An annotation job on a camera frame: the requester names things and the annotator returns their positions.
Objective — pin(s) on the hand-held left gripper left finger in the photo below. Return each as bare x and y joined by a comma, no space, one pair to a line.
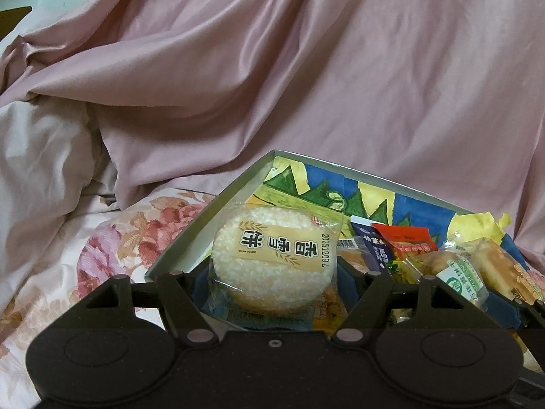
187,306

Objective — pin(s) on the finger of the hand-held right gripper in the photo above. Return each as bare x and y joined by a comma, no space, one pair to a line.
502,313

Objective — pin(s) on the floral bed sheet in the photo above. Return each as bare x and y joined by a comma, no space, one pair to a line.
127,238

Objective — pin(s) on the grey cardboard box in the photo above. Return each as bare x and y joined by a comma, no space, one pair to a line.
191,234

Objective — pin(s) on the navy blue stick packet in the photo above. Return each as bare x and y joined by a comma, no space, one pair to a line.
374,247

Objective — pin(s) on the wooden headboard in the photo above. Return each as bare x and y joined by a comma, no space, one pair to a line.
12,23

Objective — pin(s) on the colourful painted paper lining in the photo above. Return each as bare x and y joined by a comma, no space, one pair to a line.
383,191

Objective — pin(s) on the red spicy snack packet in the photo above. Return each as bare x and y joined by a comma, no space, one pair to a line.
408,240

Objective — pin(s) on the pink satin sheet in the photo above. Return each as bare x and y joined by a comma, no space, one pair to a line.
298,72

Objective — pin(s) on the bread packet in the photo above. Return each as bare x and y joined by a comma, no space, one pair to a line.
511,268

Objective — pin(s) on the green label biscuit packet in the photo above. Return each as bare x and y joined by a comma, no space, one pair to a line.
462,279

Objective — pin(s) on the pale pink duvet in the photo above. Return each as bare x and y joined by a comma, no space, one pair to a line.
42,179

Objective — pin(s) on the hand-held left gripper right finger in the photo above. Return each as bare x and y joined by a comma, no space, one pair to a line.
347,283

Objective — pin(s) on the rice cracker packet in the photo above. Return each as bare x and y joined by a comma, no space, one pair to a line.
272,264

